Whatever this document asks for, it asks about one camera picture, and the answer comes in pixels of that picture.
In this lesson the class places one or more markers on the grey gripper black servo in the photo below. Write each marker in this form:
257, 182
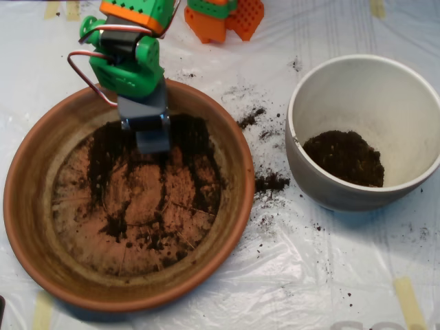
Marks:
146, 124

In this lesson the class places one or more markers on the dark soil pile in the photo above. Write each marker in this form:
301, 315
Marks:
199, 154

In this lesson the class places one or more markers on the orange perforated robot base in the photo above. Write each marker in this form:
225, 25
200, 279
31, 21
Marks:
209, 27

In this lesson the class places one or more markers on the small spilled soil clump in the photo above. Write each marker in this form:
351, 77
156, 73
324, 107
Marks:
249, 118

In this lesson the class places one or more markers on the large spilled soil clump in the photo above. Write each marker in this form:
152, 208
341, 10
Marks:
269, 182

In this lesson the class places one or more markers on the terracotta saucer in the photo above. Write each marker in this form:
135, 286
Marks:
34, 206

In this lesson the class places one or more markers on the dark soil in pot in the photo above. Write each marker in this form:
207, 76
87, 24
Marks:
343, 158

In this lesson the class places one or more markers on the white ceramic pot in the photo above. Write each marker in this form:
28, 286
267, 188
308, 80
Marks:
361, 96

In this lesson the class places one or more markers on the beige masking tape strip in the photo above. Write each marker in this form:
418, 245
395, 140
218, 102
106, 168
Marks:
377, 8
43, 313
73, 11
51, 9
409, 302

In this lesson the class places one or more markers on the clear plastic cover sheet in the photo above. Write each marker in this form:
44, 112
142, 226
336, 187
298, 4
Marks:
309, 268

